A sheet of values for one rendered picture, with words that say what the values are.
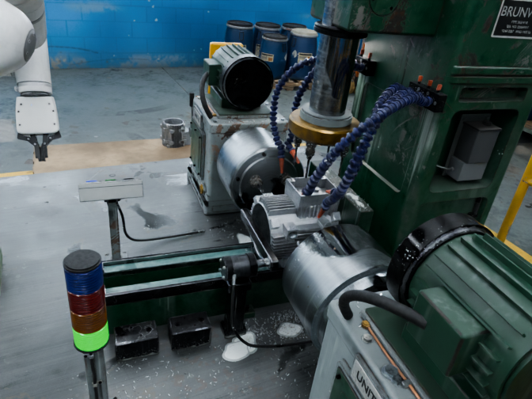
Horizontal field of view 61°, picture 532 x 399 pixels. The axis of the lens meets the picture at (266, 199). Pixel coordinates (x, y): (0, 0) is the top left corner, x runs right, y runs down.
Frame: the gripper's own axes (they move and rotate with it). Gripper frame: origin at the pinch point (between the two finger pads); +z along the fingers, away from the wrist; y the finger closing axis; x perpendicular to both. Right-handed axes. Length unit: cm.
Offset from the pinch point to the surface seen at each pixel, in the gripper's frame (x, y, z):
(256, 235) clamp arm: -24, 51, 26
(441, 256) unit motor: -84, 59, 23
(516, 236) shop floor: 112, 301, 71
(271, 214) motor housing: -27, 55, 20
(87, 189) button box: -3.5, 10.7, 10.5
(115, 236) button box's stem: 4.9, 17.2, 25.1
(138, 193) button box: -3.5, 24.2, 12.8
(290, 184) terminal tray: -24, 62, 13
